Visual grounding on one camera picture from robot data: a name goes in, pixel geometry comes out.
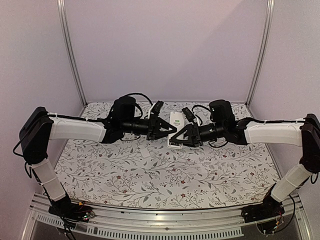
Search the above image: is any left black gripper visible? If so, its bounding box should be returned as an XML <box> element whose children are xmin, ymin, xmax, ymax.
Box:
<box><xmin>121</xmin><ymin>113</ymin><xmax>177</xmax><ymax>141</ymax></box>

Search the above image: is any white remote control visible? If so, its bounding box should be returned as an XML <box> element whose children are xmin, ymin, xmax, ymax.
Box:
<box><xmin>166</xmin><ymin>111</ymin><xmax>186</xmax><ymax>149</ymax></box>

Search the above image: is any white battery cover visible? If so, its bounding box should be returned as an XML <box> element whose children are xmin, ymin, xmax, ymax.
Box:
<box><xmin>140</xmin><ymin>148</ymin><xmax>151</xmax><ymax>159</ymax></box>

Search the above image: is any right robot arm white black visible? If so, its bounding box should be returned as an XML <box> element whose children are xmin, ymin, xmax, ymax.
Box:
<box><xmin>170</xmin><ymin>99</ymin><xmax>320</xmax><ymax>218</ymax></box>

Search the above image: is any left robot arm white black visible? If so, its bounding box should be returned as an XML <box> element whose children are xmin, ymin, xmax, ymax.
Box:
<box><xmin>12</xmin><ymin>93</ymin><xmax>177</xmax><ymax>217</ymax></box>

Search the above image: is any floral patterned table mat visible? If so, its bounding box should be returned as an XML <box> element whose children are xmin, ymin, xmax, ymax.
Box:
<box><xmin>48</xmin><ymin>100</ymin><xmax>285</xmax><ymax>210</ymax></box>

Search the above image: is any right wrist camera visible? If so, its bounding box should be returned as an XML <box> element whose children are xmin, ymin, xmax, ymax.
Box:
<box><xmin>182</xmin><ymin>107</ymin><xmax>202</xmax><ymax>126</ymax></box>

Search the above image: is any right aluminium frame post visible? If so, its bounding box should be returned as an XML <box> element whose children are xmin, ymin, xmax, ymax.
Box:
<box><xmin>245</xmin><ymin>0</ymin><xmax>275</xmax><ymax>108</ymax></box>

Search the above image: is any aluminium frame post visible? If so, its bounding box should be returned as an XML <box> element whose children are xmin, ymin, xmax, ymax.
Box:
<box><xmin>56</xmin><ymin>0</ymin><xmax>88</xmax><ymax>107</ymax></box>
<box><xmin>245</xmin><ymin>0</ymin><xmax>275</xmax><ymax>108</ymax></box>

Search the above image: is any front aluminium rail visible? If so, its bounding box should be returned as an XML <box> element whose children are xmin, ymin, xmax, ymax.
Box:
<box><xmin>22</xmin><ymin>193</ymin><xmax>313</xmax><ymax>240</ymax></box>

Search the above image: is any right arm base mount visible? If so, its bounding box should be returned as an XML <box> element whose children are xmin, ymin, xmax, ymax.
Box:
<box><xmin>241</xmin><ymin>203</ymin><xmax>285</xmax><ymax>223</ymax></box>

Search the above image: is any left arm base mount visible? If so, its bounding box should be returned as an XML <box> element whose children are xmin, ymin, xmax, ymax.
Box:
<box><xmin>48</xmin><ymin>201</ymin><xmax>95</xmax><ymax>222</ymax></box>

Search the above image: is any left aluminium frame post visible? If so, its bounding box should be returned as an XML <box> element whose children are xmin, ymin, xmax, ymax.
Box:
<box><xmin>56</xmin><ymin>0</ymin><xmax>88</xmax><ymax>107</ymax></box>

